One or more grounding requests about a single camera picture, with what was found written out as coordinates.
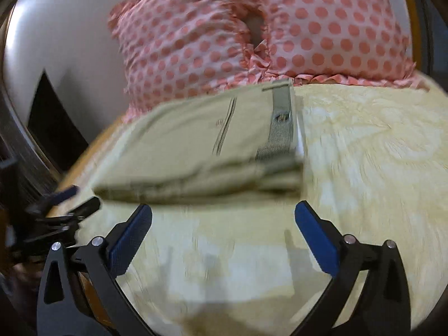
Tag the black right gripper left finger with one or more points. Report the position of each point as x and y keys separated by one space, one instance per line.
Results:
x=63 y=308

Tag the wooden headboard frame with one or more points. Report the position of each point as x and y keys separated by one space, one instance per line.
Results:
x=422 y=40

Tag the black television screen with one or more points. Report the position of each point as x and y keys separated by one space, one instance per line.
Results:
x=52 y=128

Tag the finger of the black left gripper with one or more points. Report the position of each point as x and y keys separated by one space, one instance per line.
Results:
x=77 y=215
x=44 y=205

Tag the yellow patterned bed sheet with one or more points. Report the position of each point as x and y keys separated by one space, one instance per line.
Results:
x=375 y=165

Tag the beige khaki pants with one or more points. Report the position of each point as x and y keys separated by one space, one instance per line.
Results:
x=245 y=142

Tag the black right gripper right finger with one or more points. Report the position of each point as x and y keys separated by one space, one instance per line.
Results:
x=383 y=307

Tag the pink polka dot pillow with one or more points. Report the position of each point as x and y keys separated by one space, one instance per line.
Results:
x=178 y=49
x=350 y=42

